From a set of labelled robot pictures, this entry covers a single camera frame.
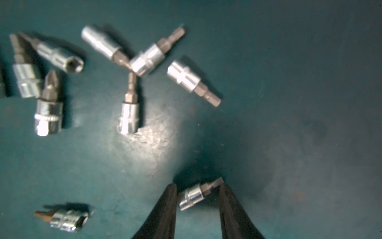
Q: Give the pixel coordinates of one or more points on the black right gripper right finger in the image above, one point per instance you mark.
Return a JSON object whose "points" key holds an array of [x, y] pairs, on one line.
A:
{"points": [[235, 223]]}

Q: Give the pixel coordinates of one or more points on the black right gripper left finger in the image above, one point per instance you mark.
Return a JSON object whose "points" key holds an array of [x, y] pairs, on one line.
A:
{"points": [[161, 222]]}

